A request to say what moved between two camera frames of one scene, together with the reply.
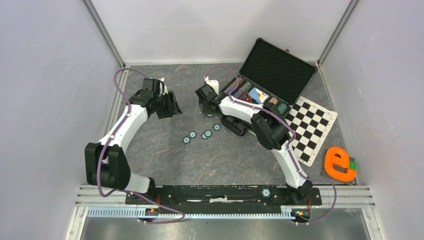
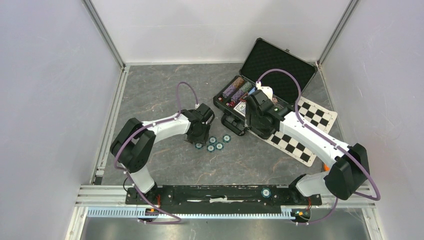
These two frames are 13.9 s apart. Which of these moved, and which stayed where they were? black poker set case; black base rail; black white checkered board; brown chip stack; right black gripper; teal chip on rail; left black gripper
Moved: right black gripper; left black gripper
Stayed: teal chip on rail; black poker set case; black base rail; brown chip stack; black white checkered board
